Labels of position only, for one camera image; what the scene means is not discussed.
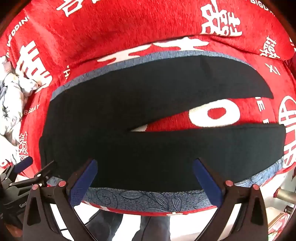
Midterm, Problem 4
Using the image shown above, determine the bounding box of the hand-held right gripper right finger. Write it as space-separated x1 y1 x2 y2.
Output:
193 158 270 241

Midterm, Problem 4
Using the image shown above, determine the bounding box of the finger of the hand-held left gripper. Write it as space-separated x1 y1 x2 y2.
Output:
10 160 57 187
7 156 34 179

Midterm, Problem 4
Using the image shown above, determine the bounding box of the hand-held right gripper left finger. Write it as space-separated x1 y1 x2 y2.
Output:
22 159 99 241

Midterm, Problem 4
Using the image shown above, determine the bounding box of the person's leg in jeans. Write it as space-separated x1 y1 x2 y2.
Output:
139 215 171 241
87 210 124 241

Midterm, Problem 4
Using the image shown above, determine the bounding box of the white floral cloth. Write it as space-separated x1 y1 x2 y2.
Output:
0 56 41 163

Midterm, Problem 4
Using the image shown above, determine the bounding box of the blue-grey leaf-patterned mat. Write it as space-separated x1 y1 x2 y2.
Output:
52 50 285 212

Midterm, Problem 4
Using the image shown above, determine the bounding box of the red patterned box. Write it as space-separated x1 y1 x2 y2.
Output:
266 212 289 241

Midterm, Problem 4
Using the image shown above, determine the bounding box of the red printed blanket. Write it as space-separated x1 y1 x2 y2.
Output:
0 0 296 216

